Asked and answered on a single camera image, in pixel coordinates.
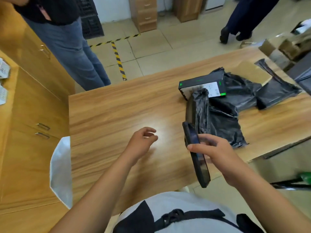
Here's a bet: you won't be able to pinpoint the black plastic crate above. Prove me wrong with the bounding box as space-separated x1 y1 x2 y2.
74 0 105 39

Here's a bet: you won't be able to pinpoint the white cabinet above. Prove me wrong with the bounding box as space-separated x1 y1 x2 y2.
205 0 226 11

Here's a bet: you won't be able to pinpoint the long yellow black hazard tape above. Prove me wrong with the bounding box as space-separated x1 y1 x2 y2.
89 33 141 81

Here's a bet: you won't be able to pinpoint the plain wooden cabinet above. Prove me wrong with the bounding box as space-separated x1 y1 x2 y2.
173 0 204 23

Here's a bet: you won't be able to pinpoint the cardboard box red tape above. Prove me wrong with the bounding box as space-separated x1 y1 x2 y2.
233 61 272 86

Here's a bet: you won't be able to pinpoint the person's left hand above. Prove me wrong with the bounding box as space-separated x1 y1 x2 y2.
122 127 159 165

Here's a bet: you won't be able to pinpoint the yellow wooden cabinet unit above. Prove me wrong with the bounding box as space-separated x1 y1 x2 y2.
0 0 76 233

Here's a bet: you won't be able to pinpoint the grey metal shelf rack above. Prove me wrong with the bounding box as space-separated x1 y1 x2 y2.
263 50 311 160

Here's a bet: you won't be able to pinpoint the black chest strap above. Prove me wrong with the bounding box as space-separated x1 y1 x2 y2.
154 208 240 232

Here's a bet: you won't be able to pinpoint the wooden drawer cabinet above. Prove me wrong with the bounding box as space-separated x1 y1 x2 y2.
129 0 158 33

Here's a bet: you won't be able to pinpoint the pile of black poly bags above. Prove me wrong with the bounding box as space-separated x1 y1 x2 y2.
194 58 303 149

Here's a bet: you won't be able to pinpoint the black white flat item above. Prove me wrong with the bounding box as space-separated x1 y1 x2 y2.
290 18 311 34

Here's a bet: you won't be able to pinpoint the person's right hand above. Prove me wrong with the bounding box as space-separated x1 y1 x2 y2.
187 134 246 187

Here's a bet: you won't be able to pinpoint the person's right forearm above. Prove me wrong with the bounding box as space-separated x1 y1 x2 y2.
231 167 311 233

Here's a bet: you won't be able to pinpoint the person's left forearm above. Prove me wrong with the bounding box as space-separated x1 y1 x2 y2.
48 155 134 233

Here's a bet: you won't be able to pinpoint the open cardboard carton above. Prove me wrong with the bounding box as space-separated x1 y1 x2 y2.
240 20 311 72

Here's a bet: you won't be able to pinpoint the white woven sack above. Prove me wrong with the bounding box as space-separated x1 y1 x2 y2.
50 136 73 209

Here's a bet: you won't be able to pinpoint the black box green marks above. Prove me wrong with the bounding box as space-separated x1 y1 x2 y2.
178 70 227 101

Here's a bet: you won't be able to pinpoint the person's white black shirt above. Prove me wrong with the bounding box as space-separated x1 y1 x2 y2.
113 191 265 233

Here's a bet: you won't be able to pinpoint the black handheld scanner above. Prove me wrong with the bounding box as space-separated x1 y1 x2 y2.
182 121 211 188

